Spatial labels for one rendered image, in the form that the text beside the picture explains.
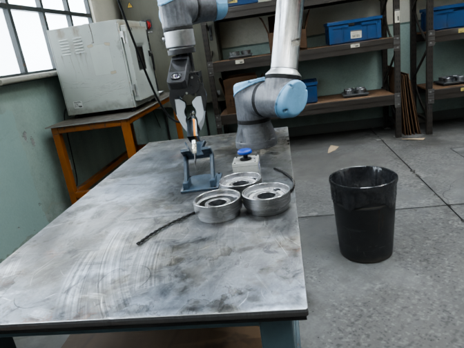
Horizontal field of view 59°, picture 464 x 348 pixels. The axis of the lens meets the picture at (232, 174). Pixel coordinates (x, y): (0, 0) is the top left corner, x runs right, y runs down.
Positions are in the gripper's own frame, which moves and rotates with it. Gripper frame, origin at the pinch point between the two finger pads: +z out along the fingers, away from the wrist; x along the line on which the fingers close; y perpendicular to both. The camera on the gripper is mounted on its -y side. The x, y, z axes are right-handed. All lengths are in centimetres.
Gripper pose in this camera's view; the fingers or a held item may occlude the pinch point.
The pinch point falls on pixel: (192, 126)
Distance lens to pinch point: 109.5
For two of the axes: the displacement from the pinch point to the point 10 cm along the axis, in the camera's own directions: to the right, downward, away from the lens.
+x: -9.9, 1.2, 0.9
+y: 0.6, -3.1, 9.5
